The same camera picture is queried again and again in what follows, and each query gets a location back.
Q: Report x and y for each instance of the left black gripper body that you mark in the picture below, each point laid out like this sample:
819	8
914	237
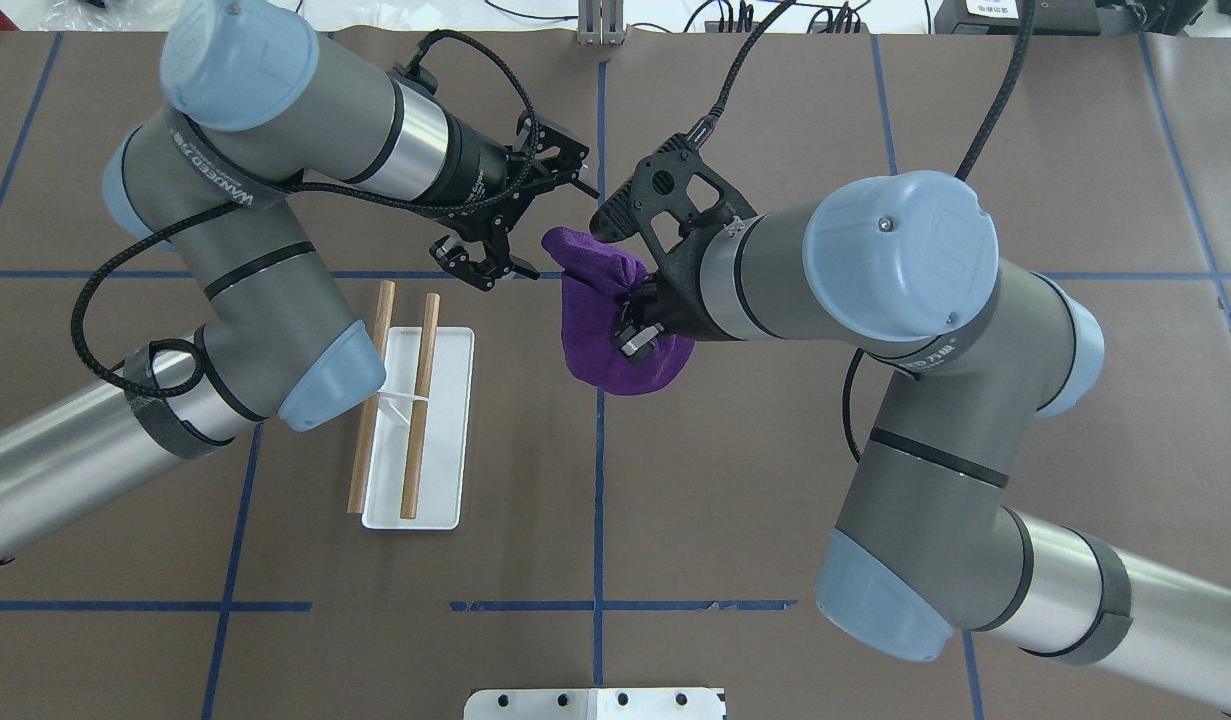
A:
472	168

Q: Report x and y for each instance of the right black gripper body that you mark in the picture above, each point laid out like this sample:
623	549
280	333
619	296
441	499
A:
675	309

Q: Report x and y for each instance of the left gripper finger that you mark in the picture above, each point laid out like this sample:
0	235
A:
452	257
499	258

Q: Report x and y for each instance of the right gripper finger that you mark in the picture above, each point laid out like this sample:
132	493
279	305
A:
636	344

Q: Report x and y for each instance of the purple microfibre towel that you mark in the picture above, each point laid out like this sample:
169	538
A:
596	279

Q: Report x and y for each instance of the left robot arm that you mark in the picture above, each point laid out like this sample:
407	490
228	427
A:
258	106

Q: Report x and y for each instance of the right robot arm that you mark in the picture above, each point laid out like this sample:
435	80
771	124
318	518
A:
907	269

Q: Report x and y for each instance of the wooden rack rod two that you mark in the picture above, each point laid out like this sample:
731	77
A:
416	440

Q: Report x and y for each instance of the white rack base tray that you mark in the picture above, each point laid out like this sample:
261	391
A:
442	479

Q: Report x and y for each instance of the wooden rack rod one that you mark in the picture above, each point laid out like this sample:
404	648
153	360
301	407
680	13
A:
383	312

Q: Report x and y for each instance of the power strip with plugs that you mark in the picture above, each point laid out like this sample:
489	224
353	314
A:
801	18

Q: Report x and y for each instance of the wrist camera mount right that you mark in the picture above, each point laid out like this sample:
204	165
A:
676	181

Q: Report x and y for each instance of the aluminium frame post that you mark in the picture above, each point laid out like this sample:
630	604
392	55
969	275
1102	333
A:
601	22

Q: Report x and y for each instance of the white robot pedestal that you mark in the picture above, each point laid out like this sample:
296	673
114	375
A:
598	703

